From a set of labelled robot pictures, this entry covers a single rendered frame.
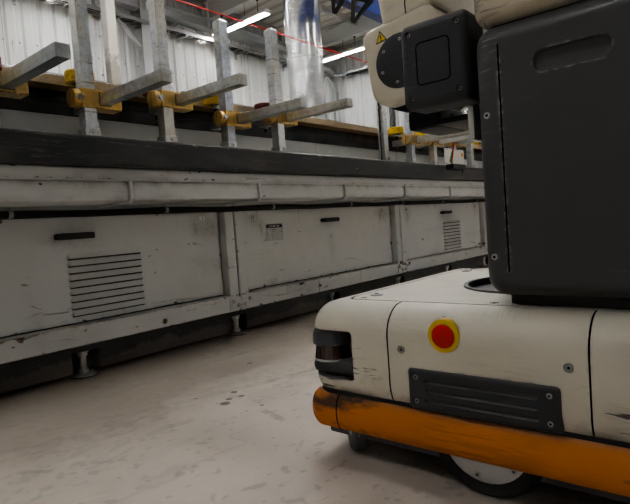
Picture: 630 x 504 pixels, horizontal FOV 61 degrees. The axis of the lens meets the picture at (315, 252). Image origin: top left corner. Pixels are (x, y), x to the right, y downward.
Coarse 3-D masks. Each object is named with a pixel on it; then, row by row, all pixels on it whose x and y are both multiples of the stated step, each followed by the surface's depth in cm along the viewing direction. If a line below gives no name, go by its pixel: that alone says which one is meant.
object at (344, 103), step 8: (320, 104) 192; (328, 104) 190; (336, 104) 188; (344, 104) 185; (352, 104) 187; (296, 112) 200; (304, 112) 197; (312, 112) 195; (320, 112) 192; (328, 112) 193; (264, 120) 210; (288, 120) 202; (296, 120) 203; (264, 128) 212
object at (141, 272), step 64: (64, 128) 161; (128, 128) 177; (192, 128) 197; (256, 128) 223; (320, 128) 255; (0, 256) 150; (64, 256) 163; (128, 256) 179; (192, 256) 200; (256, 256) 225; (320, 256) 258; (384, 256) 301; (448, 256) 355; (0, 320) 149; (64, 320) 163; (128, 320) 176; (192, 320) 195; (256, 320) 223; (0, 384) 148
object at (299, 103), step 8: (280, 104) 171; (288, 104) 169; (296, 104) 167; (304, 104) 167; (248, 112) 180; (256, 112) 178; (264, 112) 176; (272, 112) 173; (280, 112) 172; (288, 112) 173; (240, 120) 183; (248, 120) 181; (256, 120) 182; (216, 128) 191
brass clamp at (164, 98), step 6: (162, 90) 161; (150, 96) 161; (156, 96) 160; (162, 96) 160; (168, 96) 163; (174, 96) 164; (150, 102) 161; (156, 102) 160; (162, 102) 161; (168, 102) 163; (174, 102) 164; (156, 108) 164; (174, 108) 165; (180, 108) 166; (186, 108) 168; (192, 108) 169
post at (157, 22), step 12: (156, 0) 161; (156, 12) 161; (156, 24) 161; (156, 36) 161; (156, 48) 162; (156, 60) 162; (168, 60) 164; (168, 84) 164; (168, 108) 163; (168, 120) 163; (168, 132) 163
